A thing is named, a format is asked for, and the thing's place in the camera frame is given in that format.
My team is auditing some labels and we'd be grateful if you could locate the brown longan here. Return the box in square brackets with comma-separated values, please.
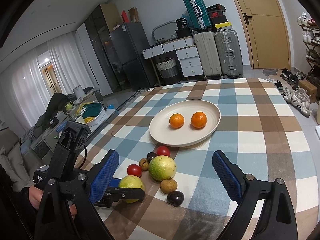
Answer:
[160, 179, 177, 194]
[139, 158, 149, 171]

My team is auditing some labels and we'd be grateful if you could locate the cardboard box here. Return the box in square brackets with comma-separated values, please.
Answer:
[299, 80, 317, 103]

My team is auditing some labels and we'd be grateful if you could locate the large green passion fruit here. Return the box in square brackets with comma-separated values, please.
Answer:
[148, 155, 177, 181]

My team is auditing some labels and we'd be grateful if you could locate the person's left hand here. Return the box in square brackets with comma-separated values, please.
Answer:
[28, 184, 78, 218]

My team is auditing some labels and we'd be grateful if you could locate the left orange mandarin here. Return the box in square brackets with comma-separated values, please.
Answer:
[169, 113, 184, 129]

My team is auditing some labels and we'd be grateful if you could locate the teal suitcase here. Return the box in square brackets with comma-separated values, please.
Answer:
[183, 0, 213, 31]

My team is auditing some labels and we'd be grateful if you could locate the cream round plate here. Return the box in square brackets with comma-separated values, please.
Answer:
[149, 100, 221, 147]

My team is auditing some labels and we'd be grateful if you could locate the white curtain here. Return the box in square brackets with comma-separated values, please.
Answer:
[1, 33, 95, 133]

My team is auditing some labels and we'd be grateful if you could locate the orange mandarin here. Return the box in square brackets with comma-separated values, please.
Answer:
[190, 111, 207, 129]
[169, 113, 184, 129]

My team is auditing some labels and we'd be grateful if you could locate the checkered tablecloth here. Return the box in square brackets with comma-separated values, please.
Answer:
[75, 77, 320, 240]

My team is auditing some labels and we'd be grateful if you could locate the shoe rack with shoes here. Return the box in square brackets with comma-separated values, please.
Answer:
[297, 12, 319, 87]

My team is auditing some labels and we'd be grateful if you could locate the beige suitcase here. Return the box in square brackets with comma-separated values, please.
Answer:
[193, 31, 222, 77]

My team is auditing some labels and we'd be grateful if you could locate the dark plum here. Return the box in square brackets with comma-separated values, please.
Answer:
[167, 191, 184, 207]
[147, 152, 157, 163]

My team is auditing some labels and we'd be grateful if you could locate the right orange mandarin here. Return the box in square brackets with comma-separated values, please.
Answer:
[190, 111, 207, 129]

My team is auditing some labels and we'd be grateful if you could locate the wooden door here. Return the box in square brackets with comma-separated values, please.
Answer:
[234, 0, 291, 69]

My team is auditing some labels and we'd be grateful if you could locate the black refrigerator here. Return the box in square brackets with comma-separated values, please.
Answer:
[110, 22, 157, 90]

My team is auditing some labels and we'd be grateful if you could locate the woven laundry basket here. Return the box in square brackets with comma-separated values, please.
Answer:
[156, 59, 178, 79]

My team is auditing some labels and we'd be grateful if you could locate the white drawer desk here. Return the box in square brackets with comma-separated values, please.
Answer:
[142, 36, 204, 78]

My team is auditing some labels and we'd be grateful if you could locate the silver suitcase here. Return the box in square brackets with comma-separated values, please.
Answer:
[214, 30, 244, 79]

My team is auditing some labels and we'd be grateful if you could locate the red tomato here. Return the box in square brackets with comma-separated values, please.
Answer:
[156, 146, 170, 157]
[127, 164, 142, 177]

